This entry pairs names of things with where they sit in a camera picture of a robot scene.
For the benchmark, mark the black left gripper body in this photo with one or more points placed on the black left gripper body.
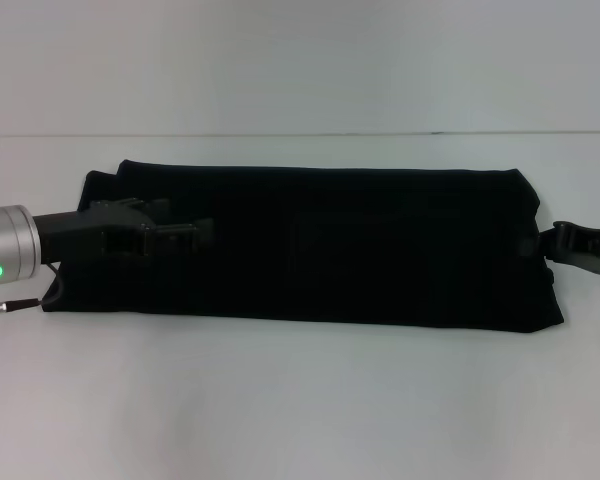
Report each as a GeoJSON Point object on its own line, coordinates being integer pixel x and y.
{"type": "Point", "coordinates": [80, 232]}

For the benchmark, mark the black shirt with FREE print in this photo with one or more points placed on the black shirt with FREE print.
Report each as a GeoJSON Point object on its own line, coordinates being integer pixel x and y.
{"type": "Point", "coordinates": [330, 250]}

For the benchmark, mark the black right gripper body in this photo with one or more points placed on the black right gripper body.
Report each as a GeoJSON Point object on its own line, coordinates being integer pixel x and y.
{"type": "Point", "coordinates": [587, 247]}

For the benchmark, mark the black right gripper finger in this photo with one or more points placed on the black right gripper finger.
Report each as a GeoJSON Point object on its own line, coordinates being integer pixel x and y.
{"type": "Point", "coordinates": [537, 245]}

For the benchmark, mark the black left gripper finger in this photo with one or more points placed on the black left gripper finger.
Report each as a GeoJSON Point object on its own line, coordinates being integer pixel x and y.
{"type": "Point", "coordinates": [159, 207]}
{"type": "Point", "coordinates": [190, 232]}

